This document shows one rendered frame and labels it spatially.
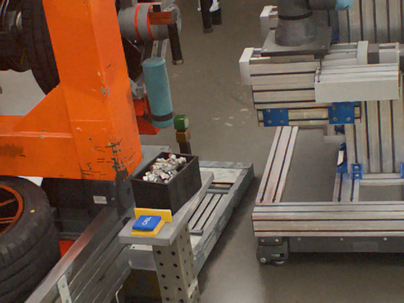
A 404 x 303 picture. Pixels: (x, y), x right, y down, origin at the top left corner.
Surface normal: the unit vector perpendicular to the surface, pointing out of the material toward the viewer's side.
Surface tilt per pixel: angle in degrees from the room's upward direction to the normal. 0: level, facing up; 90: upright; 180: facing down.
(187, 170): 90
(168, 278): 90
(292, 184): 0
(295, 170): 0
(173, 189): 90
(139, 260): 0
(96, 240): 90
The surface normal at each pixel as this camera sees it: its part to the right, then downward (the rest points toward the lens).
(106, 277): 0.94, 0.03
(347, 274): -0.13, -0.89
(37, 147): -0.32, 0.45
